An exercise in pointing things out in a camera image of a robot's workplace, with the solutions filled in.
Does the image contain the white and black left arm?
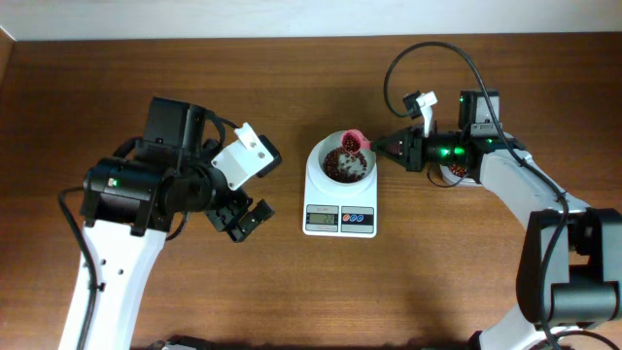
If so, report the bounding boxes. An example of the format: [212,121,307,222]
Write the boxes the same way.
[58,97,282,349]

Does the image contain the clear plastic container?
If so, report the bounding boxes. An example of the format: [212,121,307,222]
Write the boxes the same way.
[440,165,480,188]

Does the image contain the pink measuring scoop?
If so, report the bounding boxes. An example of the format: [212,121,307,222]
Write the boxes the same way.
[341,129,370,155]

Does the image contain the white bowl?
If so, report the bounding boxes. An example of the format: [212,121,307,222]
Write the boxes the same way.
[316,130,376,184]

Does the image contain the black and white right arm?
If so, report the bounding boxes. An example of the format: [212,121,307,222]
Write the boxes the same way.
[371,89,621,349]

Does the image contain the red adzuki beans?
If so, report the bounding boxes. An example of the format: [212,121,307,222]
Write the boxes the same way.
[449,164,467,177]

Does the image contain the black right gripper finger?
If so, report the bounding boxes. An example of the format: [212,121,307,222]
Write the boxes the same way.
[371,140,408,168]
[371,128,413,146]

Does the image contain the white digital kitchen scale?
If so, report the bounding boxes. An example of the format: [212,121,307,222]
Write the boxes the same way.
[302,137,378,238]

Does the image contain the red beans in bowl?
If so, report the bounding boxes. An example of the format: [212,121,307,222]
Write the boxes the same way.
[322,148,368,184]

